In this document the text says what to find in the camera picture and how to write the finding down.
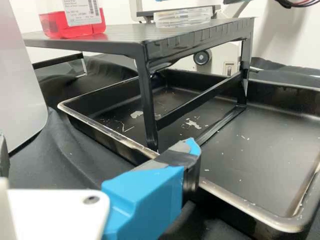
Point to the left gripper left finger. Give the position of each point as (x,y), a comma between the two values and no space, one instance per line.
(3,156)

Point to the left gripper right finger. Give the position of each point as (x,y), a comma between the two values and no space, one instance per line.
(142,200)

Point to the petri dish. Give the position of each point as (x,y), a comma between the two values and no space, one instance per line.
(182,18)

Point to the black tray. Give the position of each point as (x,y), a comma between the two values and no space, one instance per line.
(250,160)

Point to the red liquid bottle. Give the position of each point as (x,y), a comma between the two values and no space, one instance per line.
(75,23)

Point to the cream microscope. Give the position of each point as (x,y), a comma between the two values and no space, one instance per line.
(220,62)

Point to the black platform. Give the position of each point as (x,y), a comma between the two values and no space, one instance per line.
(117,37)

